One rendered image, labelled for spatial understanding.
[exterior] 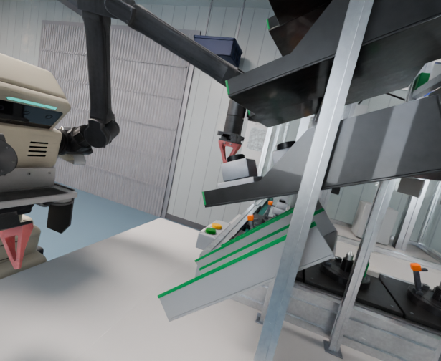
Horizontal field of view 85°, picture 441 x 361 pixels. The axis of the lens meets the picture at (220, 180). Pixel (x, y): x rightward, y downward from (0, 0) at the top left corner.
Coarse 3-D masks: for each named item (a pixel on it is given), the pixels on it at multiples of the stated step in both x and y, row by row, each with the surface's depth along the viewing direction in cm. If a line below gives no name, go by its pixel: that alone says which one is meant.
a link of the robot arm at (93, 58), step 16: (80, 0) 61; (96, 0) 61; (128, 0) 63; (96, 16) 63; (112, 16) 62; (96, 32) 65; (96, 48) 68; (96, 64) 70; (96, 80) 72; (96, 96) 75; (96, 112) 77; (112, 112) 81; (96, 128) 78; (96, 144) 81
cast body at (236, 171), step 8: (232, 160) 38; (240, 160) 37; (248, 160) 37; (224, 168) 38; (232, 168) 38; (240, 168) 37; (248, 168) 37; (256, 168) 40; (224, 176) 38; (232, 176) 38; (240, 176) 37; (248, 176) 37; (256, 176) 37; (224, 184) 38; (232, 184) 38; (240, 184) 37
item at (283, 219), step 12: (276, 216) 58; (288, 216) 44; (252, 228) 60; (264, 228) 46; (276, 228) 45; (240, 240) 48; (252, 240) 47; (216, 252) 51; (228, 252) 50; (204, 264) 53
